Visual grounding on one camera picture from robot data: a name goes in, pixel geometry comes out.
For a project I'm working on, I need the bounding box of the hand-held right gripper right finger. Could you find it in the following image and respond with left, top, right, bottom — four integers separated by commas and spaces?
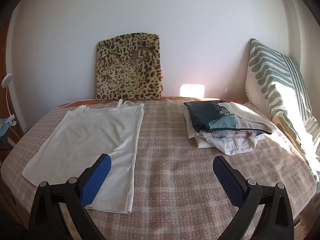
212, 155, 294, 240

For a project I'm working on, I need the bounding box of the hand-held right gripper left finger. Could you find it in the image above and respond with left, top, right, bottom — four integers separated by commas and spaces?
28, 153, 112, 240

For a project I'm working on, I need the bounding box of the white camisole top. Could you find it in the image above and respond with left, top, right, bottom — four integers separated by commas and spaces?
22, 100, 145, 214

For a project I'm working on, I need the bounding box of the white folded garment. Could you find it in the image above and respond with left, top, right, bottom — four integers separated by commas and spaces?
182, 107, 265, 155

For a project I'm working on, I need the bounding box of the white floral folded cloth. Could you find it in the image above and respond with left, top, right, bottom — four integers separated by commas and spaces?
210, 129, 265, 140

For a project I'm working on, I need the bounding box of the beige plaid blanket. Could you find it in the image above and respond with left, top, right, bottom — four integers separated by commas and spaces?
0, 99, 318, 240

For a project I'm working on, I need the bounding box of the dark teal printed folded cloth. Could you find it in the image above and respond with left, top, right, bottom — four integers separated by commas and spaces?
184, 100, 277, 134

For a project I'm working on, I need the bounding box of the orange bedsheet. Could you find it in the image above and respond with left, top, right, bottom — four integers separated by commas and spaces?
57, 95, 248, 108

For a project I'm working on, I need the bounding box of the blue object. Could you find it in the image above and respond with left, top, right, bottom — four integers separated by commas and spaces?
0, 119, 10, 137

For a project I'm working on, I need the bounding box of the green striped white pillow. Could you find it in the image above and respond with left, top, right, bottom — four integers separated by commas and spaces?
244, 38, 320, 178

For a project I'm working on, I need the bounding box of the leopard print cushion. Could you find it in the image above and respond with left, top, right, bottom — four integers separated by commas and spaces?
96, 32, 164, 101

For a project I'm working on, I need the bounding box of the white clip lamp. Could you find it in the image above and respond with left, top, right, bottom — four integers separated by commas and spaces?
1, 74, 17, 127

